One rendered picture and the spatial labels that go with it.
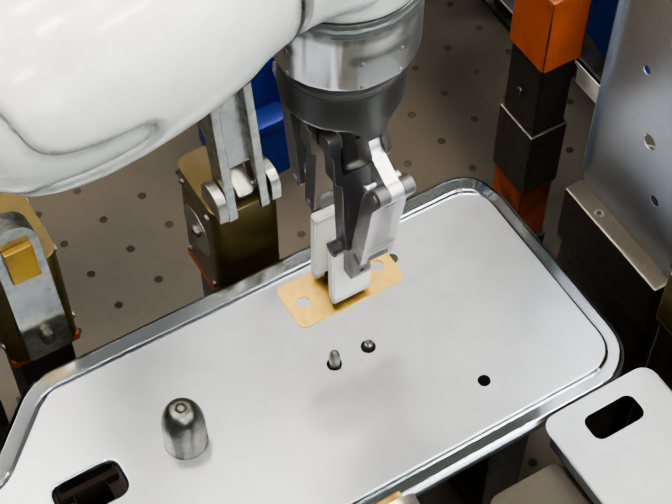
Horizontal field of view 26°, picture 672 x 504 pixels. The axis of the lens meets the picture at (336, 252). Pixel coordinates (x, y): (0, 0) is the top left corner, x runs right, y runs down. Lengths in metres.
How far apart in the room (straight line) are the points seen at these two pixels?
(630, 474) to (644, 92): 0.28
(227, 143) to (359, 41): 0.34
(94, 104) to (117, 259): 0.93
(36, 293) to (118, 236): 0.46
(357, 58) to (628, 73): 0.37
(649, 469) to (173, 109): 0.56
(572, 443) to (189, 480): 0.28
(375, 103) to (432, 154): 0.80
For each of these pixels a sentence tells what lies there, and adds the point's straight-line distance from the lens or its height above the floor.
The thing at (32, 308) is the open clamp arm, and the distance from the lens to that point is 1.11.
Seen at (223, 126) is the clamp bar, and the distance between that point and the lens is 1.07.
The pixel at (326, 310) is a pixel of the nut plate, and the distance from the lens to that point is 1.00.
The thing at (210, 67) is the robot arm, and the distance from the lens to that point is 0.64.
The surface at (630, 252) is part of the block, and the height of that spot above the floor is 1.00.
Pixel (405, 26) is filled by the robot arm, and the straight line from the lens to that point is 0.77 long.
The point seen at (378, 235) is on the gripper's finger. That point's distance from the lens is 0.89.
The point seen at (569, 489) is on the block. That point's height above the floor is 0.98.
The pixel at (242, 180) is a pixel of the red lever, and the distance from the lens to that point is 1.12.
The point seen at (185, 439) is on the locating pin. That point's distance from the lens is 1.04.
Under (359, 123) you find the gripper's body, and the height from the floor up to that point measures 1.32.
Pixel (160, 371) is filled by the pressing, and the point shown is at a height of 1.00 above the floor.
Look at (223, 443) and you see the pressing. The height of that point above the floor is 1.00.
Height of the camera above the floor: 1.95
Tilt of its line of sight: 55 degrees down
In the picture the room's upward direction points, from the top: straight up
